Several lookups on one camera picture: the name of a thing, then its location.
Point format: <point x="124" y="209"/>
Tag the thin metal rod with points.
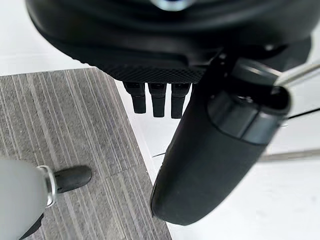
<point x="300" y="72"/>

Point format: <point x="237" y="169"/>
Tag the dark robot foot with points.
<point x="72" y="178"/>

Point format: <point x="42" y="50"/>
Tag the grey metal bar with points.
<point x="290" y="155"/>

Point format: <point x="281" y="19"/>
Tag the grey striped floor mat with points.
<point x="75" y="150"/>

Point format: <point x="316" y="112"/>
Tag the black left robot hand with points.
<point x="200" y="155"/>

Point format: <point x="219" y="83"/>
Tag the silver robot leg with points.
<point x="20" y="195"/>

